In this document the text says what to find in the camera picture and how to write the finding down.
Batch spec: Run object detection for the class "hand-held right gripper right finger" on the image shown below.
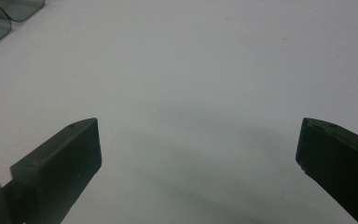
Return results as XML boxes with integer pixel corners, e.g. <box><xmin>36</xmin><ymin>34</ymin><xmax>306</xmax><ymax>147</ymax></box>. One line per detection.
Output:
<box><xmin>295</xmin><ymin>117</ymin><xmax>358</xmax><ymax>224</ymax></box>

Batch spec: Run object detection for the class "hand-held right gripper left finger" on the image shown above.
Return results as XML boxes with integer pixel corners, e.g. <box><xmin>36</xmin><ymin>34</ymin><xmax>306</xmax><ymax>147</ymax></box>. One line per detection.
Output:
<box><xmin>2</xmin><ymin>117</ymin><xmax>103</xmax><ymax>224</ymax></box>

